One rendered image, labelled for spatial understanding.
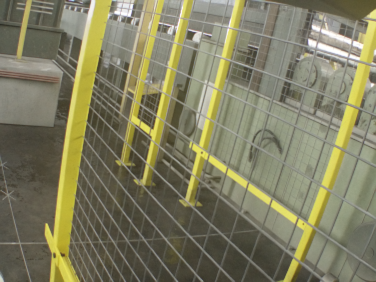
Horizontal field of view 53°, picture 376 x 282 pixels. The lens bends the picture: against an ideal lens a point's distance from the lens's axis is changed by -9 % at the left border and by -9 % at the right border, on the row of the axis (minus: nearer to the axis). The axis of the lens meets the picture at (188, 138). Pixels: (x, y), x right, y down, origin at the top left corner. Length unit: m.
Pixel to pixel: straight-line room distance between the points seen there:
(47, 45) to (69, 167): 3.49
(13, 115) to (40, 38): 1.06
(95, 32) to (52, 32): 3.51
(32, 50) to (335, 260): 3.73
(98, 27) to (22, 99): 2.88
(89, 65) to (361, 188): 1.76
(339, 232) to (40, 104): 2.95
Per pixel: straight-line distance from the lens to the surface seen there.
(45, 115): 4.13
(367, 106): 2.53
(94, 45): 1.22
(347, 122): 2.04
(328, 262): 2.65
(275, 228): 2.94
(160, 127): 3.06
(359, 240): 2.44
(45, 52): 4.73
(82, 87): 1.24
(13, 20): 4.68
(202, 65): 3.79
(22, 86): 4.01
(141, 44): 4.68
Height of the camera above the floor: 1.24
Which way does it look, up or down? 15 degrees down
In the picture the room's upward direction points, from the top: 14 degrees clockwise
